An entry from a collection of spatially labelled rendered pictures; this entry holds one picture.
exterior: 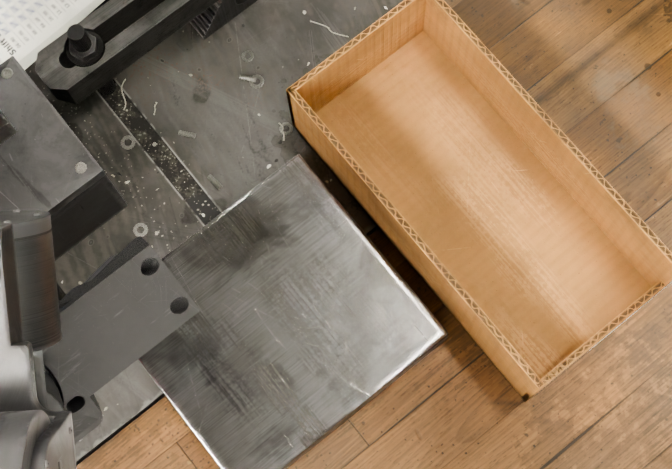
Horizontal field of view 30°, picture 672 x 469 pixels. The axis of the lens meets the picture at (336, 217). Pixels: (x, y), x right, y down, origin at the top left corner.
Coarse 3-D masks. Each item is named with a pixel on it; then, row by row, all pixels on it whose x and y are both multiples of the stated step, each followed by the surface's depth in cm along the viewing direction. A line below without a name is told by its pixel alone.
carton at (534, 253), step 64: (320, 64) 82; (384, 64) 89; (448, 64) 89; (320, 128) 81; (384, 128) 87; (448, 128) 87; (512, 128) 87; (384, 192) 86; (448, 192) 86; (512, 192) 86; (576, 192) 84; (448, 256) 85; (512, 256) 85; (576, 256) 85; (640, 256) 82; (512, 320) 84; (576, 320) 84; (512, 384) 82
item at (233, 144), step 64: (320, 0) 91; (384, 0) 90; (192, 64) 90; (256, 64) 90; (128, 128) 89; (192, 128) 88; (256, 128) 88; (128, 192) 87; (192, 192) 87; (64, 256) 86; (128, 384) 84
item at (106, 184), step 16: (96, 192) 81; (112, 192) 83; (64, 208) 80; (80, 208) 82; (96, 208) 83; (112, 208) 85; (64, 224) 82; (80, 224) 84; (96, 224) 86; (64, 240) 84; (80, 240) 86
